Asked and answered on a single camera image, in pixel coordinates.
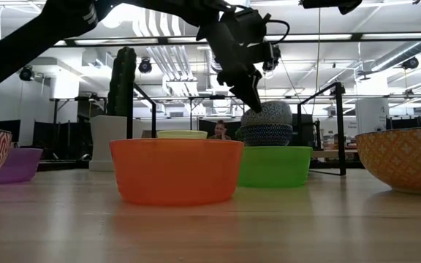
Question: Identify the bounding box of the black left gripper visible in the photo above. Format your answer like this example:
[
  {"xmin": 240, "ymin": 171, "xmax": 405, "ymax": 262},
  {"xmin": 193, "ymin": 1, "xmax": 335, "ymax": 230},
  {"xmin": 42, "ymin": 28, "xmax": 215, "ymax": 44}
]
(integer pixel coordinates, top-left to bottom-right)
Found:
[{"xmin": 196, "ymin": 20, "xmax": 274, "ymax": 114}]

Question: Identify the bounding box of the salmon-inside pale blue bowl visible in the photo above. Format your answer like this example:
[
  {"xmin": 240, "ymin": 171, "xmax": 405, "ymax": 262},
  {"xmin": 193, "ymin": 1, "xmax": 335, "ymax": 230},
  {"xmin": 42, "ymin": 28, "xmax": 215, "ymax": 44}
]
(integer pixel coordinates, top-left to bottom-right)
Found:
[{"xmin": 240, "ymin": 100, "xmax": 294, "ymax": 127}]

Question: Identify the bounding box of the green plastic bowl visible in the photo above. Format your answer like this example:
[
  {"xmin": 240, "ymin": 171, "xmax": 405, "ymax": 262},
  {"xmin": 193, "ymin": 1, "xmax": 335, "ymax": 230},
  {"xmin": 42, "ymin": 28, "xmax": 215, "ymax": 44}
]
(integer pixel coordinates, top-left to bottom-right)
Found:
[{"xmin": 237, "ymin": 145, "xmax": 314, "ymax": 188}]

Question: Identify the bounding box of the yellow plastic bowl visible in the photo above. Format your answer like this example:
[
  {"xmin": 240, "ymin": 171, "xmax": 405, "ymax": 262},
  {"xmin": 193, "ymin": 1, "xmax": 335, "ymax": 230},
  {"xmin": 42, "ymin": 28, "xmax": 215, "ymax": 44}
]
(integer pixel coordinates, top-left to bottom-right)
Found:
[{"xmin": 156, "ymin": 129, "xmax": 208, "ymax": 140}]

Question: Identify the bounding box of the orange plastic bowl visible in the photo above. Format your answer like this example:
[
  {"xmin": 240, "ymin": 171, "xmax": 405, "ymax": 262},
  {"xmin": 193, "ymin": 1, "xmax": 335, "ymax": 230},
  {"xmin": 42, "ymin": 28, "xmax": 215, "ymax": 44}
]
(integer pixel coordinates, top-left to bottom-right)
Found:
[{"xmin": 109, "ymin": 137, "xmax": 245, "ymax": 206}]

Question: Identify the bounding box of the purple plastic bowl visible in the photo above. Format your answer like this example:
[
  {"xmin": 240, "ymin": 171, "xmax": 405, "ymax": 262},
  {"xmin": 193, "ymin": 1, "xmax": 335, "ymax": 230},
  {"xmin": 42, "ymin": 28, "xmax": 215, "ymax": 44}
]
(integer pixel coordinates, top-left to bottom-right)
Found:
[{"xmin": 0, "ymin": 147, "xmax": 44, "ymax": 186}]

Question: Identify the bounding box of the black metal wooden board shelf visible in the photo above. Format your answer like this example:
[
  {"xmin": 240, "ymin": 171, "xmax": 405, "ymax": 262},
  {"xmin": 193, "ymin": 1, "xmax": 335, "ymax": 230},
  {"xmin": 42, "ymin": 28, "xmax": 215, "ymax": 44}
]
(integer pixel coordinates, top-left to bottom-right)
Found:
[{"xmin": 126, "ymin": 82, "xmax": 360, "ymax": 178}]

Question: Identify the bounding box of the black ceiling spotlight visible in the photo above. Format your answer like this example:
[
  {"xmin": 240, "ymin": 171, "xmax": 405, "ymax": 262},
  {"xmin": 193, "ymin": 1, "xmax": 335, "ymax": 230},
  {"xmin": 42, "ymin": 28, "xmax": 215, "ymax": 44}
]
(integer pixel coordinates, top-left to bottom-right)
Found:
[
  {"xmin": 137, "ymin": 57, "xmax": 153, "ymax": 75},
  {"xmin": 263, "ymin": 45, "xmax": 282, "ymax": 72},
  {"xmin": 401, "ymin": 56, "xmax": 420, "ymax": 71},
  {"xmin": 18, "ymin": 64, "xmax": 36, "ymax": 82}
]

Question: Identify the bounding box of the person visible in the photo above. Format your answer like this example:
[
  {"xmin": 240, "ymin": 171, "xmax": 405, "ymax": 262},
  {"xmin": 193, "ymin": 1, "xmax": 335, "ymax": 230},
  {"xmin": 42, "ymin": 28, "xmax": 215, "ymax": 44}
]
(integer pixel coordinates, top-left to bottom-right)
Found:
[{"xmin": 207, "ymin": 119, "xmax": 233, "ymax": 141}]

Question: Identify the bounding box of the green cactus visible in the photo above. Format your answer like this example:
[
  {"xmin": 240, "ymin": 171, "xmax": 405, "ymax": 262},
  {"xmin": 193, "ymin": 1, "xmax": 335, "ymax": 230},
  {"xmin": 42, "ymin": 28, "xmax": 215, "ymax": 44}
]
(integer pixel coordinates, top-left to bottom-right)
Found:
[{"xmin": 107, "ymin": 46, "xmax": 137, "ymax": 118}]

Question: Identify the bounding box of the black office monitor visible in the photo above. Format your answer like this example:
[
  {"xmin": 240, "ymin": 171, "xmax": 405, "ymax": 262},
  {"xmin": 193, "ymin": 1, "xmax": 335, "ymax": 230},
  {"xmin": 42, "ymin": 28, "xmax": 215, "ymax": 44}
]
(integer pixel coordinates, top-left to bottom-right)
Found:
[{"xmin": 0, "ymin": 119, "xmax": 21, "ymax": 145}]

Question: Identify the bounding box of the black overhead frame beam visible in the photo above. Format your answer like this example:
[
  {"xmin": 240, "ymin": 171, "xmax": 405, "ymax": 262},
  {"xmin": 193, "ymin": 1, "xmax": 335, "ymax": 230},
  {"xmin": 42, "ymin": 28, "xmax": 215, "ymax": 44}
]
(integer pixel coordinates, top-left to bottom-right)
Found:
[{"xmin": 0, "ymin": 33, "xmax": 421, "ymax": 47}]

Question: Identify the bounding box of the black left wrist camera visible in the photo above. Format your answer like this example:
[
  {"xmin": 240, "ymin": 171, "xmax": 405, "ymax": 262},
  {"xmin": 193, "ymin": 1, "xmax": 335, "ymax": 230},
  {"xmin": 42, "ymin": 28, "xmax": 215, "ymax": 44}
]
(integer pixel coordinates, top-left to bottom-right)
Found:
[{"xmin": 228, "ymin": 7, "xmax": 272, "ymax": 45}]

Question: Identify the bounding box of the black aluminium table frame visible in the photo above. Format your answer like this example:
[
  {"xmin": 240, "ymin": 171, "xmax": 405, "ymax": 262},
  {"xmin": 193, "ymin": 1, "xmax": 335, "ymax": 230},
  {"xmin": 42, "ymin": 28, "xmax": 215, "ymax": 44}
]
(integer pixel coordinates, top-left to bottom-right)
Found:
[{"xmin": 37, "ymin": 157, "xmax": 365, "ymax": 172}]

